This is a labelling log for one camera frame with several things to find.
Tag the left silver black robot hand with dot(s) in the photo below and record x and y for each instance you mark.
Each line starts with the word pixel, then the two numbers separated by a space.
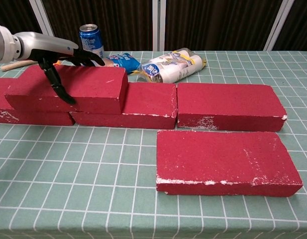
pixel 43 43

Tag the red foam brick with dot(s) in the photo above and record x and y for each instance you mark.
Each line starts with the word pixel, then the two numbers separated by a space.
pixel 218 159
pixel 228 102
pixel 148 99
pixel 31 119
pixel 86 84

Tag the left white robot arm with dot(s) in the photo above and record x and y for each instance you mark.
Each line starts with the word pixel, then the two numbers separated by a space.
pixel 2 42

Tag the wooden stick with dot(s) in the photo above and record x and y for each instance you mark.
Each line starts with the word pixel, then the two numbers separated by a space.
pixel 16 65

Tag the dark ribbed screen panel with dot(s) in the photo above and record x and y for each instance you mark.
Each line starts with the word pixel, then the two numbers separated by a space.
pixel 16 15
pixel 300 30
pixel 118 22
pixel 218 25

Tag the blue soda can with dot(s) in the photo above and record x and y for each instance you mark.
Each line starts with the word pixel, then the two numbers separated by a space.
pixel 91 37

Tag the blue snack bag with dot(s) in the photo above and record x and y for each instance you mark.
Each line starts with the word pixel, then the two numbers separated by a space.
pixel 123 62

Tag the pack of white rolls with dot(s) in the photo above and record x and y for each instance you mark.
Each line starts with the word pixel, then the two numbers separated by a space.
pixel 170 67

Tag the green checked tablecloth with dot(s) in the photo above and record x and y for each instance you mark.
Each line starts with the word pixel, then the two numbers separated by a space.
pixel 93 186

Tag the white screen frame post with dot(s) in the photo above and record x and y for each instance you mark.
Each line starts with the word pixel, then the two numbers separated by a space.
pixel 158 25
pixel 280 27
pixel 45 20

